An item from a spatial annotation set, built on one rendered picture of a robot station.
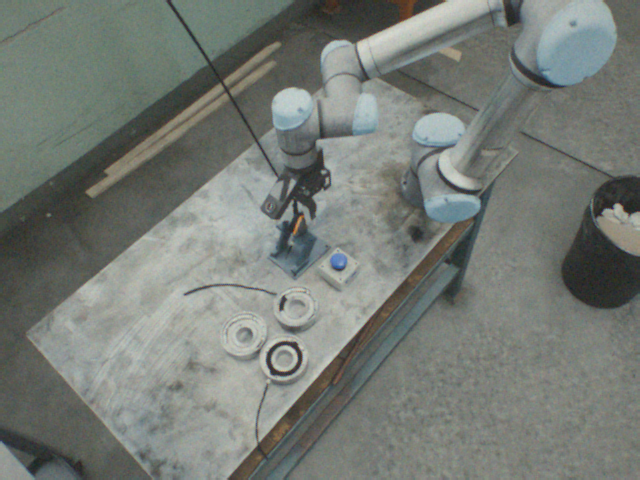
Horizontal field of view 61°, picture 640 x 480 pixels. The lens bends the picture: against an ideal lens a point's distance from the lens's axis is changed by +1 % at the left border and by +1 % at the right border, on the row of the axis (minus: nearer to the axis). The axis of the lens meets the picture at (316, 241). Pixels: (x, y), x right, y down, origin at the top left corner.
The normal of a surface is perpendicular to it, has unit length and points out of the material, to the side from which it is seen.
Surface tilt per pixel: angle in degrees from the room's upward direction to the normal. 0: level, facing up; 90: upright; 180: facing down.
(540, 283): 0
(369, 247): 0
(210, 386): 0
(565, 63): 83
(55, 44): 90
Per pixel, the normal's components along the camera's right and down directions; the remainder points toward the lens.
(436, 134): -0.08, -0.64
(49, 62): 0.74, 0.53
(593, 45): 0.11, 0.76
